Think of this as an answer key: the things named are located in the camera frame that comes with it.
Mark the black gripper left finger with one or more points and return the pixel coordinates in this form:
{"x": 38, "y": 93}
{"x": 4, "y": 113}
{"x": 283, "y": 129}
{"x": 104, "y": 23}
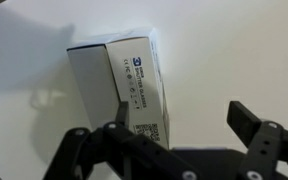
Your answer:
{"x": 117, "y": 156}

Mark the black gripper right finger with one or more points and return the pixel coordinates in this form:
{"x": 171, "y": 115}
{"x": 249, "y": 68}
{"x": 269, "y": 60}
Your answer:
{"x": 267, "y": 146}

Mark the small white shutter glasses box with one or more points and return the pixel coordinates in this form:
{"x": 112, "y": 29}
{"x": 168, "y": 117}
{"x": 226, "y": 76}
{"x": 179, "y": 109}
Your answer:
{"x": 140, "y": 90}

